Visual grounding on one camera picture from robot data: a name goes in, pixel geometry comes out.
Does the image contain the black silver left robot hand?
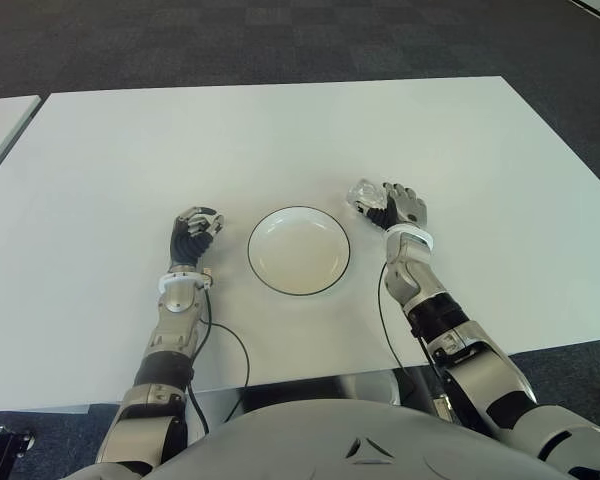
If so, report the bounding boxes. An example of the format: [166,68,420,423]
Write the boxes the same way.
[170,204,226,270]

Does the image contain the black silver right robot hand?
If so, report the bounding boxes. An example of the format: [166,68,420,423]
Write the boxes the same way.
[362,182,429,233]

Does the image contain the clear water bottle blue cap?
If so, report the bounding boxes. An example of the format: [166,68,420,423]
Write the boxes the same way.
[347,178,389,214]

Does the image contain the white plate black rim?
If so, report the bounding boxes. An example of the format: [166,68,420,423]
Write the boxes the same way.
[247,204,352,300]

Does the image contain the white rounded robot leg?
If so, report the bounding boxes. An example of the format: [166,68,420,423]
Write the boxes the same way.
[337,372,399,406]

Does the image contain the dark metal table leg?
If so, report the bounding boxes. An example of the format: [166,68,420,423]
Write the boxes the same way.
[397,369,434,414]

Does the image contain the white table with grey edge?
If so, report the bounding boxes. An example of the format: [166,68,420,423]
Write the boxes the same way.
[0,94,41,186]

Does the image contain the grey white robot torso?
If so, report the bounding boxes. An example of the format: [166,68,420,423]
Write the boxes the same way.
[144,397,576,480]

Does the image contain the black metal stand foot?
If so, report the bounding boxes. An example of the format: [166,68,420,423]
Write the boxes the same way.
[0,424,37,480]

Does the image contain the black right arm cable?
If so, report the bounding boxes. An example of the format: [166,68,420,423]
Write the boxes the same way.
[377,259,411,374]

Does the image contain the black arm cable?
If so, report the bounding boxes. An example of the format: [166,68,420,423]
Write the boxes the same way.
[187,287,253,434]
[377,259,411,374]

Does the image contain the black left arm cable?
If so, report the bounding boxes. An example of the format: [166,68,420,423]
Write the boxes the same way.
[187,287,253,434]

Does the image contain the silver metal bracket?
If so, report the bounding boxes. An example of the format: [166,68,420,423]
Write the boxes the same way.
[429,394,454,419]

